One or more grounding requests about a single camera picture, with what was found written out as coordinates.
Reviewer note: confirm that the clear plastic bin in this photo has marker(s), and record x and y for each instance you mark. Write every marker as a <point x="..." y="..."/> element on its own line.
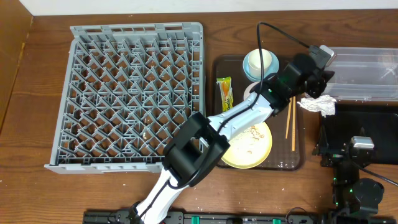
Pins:
<point x="366" y="74"/>

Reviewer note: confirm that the yellow green snack wrapper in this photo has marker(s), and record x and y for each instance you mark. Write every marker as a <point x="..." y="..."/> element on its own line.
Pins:
<point x="226" y="92"/>

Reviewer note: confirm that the white tissue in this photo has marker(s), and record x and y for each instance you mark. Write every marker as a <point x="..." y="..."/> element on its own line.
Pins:
<point x="324" y="104"/>

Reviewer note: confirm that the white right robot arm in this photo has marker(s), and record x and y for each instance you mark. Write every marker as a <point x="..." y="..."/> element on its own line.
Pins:
<point x="356" y="199"/>

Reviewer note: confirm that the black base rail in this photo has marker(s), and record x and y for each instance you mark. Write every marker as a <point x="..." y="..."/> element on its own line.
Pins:
<point x="121" y="216"/>

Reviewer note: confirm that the yellow plate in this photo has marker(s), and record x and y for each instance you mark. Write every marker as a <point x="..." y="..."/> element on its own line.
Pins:
<point x="249" y="148"/>

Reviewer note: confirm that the pink bowl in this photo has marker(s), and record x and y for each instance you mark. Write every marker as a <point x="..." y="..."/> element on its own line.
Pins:
<point x="249" y="90"/>

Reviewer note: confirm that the cream plastic cup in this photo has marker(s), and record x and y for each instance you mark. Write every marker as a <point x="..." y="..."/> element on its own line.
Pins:
<point x="258" y="59"/>

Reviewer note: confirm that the light blue bowl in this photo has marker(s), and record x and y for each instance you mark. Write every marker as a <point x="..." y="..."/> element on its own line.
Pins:
<point x="274" y="67"/>

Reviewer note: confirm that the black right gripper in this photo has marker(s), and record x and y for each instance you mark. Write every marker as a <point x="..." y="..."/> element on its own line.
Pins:
<point x="337" y="152"/>

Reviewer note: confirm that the left wooden chopstick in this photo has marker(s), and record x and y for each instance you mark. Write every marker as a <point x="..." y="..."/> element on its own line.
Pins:
<point x="288" y="118"/>

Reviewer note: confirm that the black plastic bin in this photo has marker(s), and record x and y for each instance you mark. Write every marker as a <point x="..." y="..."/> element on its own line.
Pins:
<point x="374" y="121"/>

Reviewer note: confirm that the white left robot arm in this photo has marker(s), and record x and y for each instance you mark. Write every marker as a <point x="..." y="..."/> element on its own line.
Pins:
<point x="201" y="142"/>

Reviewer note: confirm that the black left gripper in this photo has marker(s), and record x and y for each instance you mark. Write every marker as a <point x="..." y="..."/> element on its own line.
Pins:
<point x="319" y="88"/>

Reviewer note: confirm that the dark brown tray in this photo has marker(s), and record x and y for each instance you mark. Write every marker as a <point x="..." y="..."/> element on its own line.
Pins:
<point x="281" y="156"/>

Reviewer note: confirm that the gray dish rack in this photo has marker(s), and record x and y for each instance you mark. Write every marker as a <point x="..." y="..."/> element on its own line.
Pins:
<point x="128" y="89"/>

